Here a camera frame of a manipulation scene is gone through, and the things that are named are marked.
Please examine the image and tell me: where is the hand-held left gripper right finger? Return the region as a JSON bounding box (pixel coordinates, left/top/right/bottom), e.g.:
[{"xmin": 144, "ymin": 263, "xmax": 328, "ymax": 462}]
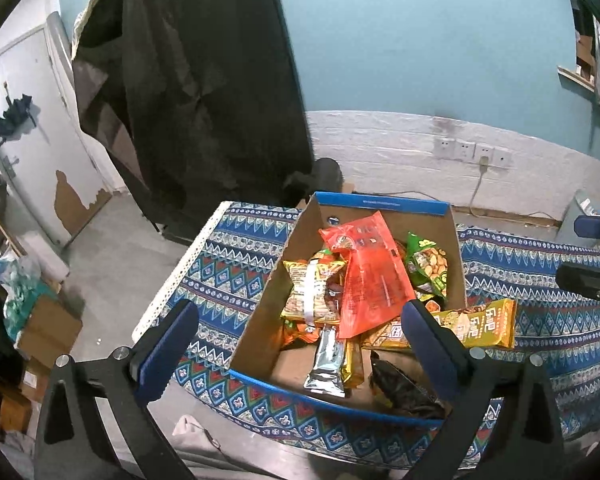
[{"xmin": 401, "ymin": 300, "xmax": 566, "ymax": 480}]

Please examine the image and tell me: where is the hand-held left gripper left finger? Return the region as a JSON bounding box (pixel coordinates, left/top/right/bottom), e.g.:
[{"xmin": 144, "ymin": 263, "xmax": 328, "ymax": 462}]
[{"xmin": 32, "ymin": 299, "xmax": 201, "ymax": 480}]

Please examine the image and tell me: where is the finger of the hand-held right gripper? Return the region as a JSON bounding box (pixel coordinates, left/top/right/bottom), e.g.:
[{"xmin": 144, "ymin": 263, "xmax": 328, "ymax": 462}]
[
  {"xmin": 574, "ymin": 214, "xmax": 600, "ymax": 237},
  {"xmin": 556, "ymin": 261, "xmax": 600, "ymax": 301}
]

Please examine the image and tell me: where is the black burger-print snack packet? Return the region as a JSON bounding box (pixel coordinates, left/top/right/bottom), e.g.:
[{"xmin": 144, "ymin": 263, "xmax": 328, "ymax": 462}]
[{"xmin": 370, "ymin": 350, "xmax": 453, "ymax": 421}]

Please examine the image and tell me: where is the long gold snack packet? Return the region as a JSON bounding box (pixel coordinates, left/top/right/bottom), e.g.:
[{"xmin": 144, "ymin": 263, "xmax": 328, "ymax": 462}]
[{"xmin": 362, "ymin": 298, "xmax": 518, "ymax": 352}]

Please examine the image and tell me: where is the red snack packet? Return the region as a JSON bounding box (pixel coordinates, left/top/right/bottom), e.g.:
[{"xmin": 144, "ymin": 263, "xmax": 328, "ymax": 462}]
[{"xmin": 319, "ymin": 211, "xmax": 417, "ymax": 339}]

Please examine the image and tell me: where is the blue-edged cardboard box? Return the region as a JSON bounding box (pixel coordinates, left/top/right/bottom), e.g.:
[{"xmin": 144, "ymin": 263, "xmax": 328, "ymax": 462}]
[{"xmin": 228, "ymin": 191, "xmax": 468, "ymax": 423}]

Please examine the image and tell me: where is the silver foil snack packet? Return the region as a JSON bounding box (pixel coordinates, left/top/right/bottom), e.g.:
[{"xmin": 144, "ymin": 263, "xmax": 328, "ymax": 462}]
[{"xmin": 302, "ymin": 324, "xmax": 348, "ymax": 399}]

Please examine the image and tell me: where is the white-banded noodle snack packet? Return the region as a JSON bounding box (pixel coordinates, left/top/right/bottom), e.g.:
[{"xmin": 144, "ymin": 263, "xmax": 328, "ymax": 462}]
[{"xmin": 281, "ymin": 249, "xmax": 348, "ymax": 325}]

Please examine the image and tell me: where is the orange and green snack packet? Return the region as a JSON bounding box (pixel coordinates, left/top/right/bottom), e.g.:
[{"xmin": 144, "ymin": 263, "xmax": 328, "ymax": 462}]
[{"xmin": 282, "ymin": 320, "xmax": 326, "ymax": 348}]

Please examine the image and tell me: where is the pale blue waste bin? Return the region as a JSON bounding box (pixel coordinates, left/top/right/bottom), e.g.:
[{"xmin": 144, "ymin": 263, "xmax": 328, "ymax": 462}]
[{"xmin": 555, "ymin": 189, "xmax": 600, "ymax": 246}]

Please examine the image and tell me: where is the blue patterned tablecloth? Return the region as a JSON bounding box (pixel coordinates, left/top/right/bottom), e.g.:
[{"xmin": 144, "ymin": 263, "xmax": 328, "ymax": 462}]
[{"xmin": 132, "ymin": 201, "xmax": 600, "ymax": 471}]

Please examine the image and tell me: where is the wooden window ledge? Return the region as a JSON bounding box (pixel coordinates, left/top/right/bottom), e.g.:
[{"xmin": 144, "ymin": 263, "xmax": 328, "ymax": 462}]
[{"xmin": 557, "ymin": 64, "xmax": 596, "ymax": 92}]

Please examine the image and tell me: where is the teal plastic bag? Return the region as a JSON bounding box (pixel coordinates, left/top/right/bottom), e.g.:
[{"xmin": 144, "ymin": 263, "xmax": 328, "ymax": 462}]
[{"xmin": 0, "ymin": 255, "xmax": 48, "ymax": 341}]

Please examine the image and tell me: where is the brown cardboard piece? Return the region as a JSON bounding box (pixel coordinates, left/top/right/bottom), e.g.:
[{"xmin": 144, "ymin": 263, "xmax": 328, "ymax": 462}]
[{"xmin": 575, "ymin": 35, "xmax": 595, "ymax": 81}]

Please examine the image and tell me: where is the black cylindrical device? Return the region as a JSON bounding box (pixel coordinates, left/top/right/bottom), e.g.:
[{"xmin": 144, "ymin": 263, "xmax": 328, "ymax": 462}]
[{"xmin": 282, "ymin": 157, "xmax": 343, "ymax": 196}]

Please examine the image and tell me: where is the white peeling door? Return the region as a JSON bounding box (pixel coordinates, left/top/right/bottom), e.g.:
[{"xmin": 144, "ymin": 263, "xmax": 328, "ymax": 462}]
[{"xmin": 0, "ymin": 27, "xmax": 113, "ymax": 250}]

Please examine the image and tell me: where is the large black cloth cover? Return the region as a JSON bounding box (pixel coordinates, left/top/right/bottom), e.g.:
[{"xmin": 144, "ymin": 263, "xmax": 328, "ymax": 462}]
[{"xmin": 71, "ymin": 0, "xmax": 316, "ymax": 241}]

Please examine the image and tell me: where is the black folded umbrella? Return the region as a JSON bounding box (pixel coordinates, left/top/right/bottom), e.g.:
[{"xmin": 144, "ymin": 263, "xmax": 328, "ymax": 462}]
[{"xmin": 0, "ymin": 94, "xmax": 35, "ymax": 142}]

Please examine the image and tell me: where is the white foam board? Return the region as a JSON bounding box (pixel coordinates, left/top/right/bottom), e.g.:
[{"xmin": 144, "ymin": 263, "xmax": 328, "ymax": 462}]
[{"xmin": 45, "ymin": 10, "xmax": 88, "ymax": 126}]

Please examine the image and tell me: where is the grey plug with cable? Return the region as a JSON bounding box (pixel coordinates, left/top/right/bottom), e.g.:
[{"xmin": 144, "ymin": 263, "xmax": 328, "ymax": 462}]
[{"xmin": 467, "ymin": 156, "xmax": 491, "ymax": 216}]

